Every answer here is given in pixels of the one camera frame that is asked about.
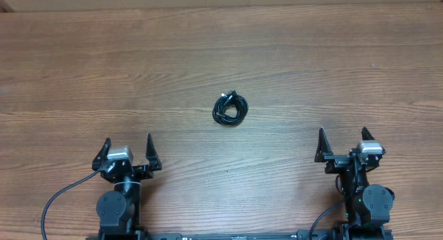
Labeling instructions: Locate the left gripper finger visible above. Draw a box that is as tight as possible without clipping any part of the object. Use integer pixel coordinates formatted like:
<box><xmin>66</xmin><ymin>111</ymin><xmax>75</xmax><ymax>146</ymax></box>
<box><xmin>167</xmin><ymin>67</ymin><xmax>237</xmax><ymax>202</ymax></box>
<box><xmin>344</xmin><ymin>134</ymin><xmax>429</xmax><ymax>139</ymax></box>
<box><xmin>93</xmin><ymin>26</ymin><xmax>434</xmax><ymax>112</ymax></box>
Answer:
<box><xmin>92</xmin><ymin>138</ymin><xmax>111</xmax><ymax>164</ymax></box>
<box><xmin>145</xmin><ymin>133</ymin><xmax>162</xmax><ymax>170</ymax></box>

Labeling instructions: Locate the black cable bundle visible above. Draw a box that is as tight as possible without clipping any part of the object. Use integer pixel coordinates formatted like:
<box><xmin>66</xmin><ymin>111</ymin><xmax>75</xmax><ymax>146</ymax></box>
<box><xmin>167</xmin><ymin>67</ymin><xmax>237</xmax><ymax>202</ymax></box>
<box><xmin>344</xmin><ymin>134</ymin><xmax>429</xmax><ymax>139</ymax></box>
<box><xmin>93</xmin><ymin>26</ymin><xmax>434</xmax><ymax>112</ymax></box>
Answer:
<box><xmin>212</xmin><ymin>89</ymin><xmax>249</xmax><ymax>126</ymax></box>

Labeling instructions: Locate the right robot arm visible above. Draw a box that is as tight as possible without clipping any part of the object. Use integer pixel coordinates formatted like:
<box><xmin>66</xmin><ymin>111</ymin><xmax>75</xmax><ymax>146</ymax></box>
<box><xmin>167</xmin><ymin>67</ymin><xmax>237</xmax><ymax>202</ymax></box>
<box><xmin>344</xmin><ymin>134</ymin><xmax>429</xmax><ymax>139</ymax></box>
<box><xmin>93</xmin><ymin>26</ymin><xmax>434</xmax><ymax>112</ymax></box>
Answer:
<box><xmin>308</xmin><ymin>127</ymin><xmax>395</xmax><ymax>239</ymax></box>

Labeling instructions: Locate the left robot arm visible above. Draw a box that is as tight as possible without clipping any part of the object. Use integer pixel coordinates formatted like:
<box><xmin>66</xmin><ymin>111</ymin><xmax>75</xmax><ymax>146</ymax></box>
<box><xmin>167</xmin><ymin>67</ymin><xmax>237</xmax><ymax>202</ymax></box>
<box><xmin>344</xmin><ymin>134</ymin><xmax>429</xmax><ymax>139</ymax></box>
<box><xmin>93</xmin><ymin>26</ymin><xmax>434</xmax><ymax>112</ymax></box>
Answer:
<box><xmin>92</xmin><ymin>134</ymin><xmax>162</xmax><ymax>240</ymax></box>

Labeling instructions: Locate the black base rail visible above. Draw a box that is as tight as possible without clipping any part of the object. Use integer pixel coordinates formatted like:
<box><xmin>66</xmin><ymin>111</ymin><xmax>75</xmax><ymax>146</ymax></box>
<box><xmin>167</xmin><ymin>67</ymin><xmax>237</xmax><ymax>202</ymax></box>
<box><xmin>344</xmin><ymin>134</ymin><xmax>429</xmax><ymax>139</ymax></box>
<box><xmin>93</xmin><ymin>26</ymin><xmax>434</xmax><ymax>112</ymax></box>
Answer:
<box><xmin>86</xmin><ymin>229</ymin><xmax>394</xmax><ymax>240</ymax></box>

